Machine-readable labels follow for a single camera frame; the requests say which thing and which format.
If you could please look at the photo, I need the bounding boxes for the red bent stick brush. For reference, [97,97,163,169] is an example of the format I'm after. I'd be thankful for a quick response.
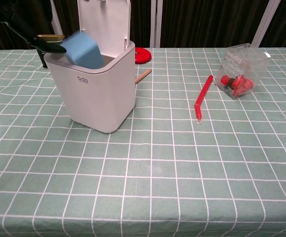
[194,75,214,124]

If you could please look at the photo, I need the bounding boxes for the red round disc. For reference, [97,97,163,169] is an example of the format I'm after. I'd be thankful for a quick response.
[135,47,153,65]

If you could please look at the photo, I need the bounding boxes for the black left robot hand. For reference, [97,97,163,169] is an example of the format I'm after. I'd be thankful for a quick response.
[0,4,68,54]

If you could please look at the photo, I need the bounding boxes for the white slanted frame pole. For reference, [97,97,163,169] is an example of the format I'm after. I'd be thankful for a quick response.
[251,0,281,47]
[49,0,63,36]

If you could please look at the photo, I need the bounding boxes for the red plastic pieces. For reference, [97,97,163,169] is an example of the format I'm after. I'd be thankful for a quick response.
[219,75,255,96]

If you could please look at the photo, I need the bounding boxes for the clear bag with red parts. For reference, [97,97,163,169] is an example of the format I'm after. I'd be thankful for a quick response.
[214,43,272,100]

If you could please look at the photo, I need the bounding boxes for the dark curtain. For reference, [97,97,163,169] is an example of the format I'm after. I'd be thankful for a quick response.
[0,0,286,54]

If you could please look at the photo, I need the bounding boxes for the wooden pencil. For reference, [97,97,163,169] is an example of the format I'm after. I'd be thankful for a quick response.
[135,69,152,84]

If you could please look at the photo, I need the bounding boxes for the white upright frame pole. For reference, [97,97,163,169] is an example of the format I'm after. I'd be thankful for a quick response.
[149,0,163,48]

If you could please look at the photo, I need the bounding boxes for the green luncheon meat tin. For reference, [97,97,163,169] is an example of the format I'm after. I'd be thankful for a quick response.
[36,34,66,69]

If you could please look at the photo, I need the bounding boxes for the white lidded trash bin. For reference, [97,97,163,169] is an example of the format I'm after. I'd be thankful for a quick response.
[43,0,137,134]

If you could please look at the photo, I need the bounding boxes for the green checked tablecloth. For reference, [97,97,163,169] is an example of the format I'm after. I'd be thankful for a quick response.
[0,46,286,237]

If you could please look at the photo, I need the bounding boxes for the blue foam cube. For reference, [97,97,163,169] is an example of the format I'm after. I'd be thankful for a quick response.
[59,31,105,70]

